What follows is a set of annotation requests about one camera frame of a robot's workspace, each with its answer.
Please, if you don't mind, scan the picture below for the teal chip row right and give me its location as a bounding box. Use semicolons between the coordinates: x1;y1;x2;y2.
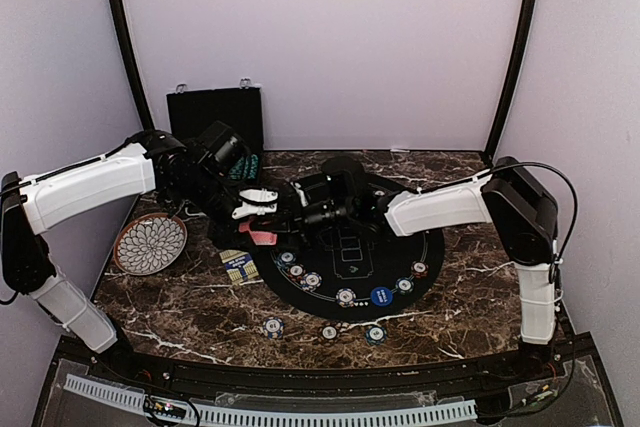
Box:
244;154;260;180

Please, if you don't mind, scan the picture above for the white blue chip bottom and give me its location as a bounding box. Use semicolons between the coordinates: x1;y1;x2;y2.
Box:
336;288;356;308

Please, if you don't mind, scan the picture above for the black left frame post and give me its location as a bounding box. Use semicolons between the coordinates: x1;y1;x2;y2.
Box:
108;0;156;130

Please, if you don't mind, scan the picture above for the brown white chip stack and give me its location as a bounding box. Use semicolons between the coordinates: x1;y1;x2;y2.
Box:
320;325;339;343

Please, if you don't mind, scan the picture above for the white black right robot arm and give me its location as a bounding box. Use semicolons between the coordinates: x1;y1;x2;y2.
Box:
256;157;558;381

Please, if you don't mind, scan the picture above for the red chip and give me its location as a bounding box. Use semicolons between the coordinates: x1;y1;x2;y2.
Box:
411;261;429;278

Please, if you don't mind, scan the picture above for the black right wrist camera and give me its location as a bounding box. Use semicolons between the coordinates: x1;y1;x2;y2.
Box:
299;156;373;205

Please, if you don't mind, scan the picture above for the black poker chip case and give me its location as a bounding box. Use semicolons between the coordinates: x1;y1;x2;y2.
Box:
166;84;264;184

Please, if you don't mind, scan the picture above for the floral ceramic plate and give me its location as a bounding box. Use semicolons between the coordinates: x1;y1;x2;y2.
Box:
113;213;188;276

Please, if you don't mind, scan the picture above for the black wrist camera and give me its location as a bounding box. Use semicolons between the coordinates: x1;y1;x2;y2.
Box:
197;121;251;175
299;156;373;205

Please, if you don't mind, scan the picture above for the teal blue chip stack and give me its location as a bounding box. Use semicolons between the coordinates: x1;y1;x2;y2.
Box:
365;325;387;345

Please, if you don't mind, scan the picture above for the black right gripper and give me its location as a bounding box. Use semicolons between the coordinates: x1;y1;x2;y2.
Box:
250;193;354;254

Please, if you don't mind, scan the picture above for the teal chip row left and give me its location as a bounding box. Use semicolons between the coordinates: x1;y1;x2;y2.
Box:
229;157;250;181

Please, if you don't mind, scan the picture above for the blue small blind button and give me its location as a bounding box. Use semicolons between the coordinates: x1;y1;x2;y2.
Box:
370;286;394;307

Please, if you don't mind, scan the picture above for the round black poker mat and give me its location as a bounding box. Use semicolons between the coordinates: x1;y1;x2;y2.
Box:
253;226;445;321

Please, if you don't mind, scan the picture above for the gold blue card box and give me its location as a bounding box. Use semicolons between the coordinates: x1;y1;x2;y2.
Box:
219;249;259;285

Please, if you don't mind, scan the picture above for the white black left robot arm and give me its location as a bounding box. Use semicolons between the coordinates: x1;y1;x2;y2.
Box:
1;125;279;383

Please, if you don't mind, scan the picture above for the red playing card deck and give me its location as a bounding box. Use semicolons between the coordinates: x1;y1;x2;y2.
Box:
238;219;278;247

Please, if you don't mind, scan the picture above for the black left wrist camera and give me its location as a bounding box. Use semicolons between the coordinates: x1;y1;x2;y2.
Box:
197;121;251;175

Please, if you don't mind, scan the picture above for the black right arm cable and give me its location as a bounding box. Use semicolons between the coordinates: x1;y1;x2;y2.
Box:
414;161;579;293

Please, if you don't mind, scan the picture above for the orange chip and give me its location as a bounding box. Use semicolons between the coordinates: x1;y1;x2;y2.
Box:
288;264;306;279

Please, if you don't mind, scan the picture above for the blue white chip stack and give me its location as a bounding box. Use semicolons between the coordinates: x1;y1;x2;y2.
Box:
262;317;284;339

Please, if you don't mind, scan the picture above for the teal chip row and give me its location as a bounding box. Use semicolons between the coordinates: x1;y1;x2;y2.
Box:
229;157;250;181
244;154;260;180

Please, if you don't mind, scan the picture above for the white cable duct strip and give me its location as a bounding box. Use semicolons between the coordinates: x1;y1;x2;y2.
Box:
63;374;478;426

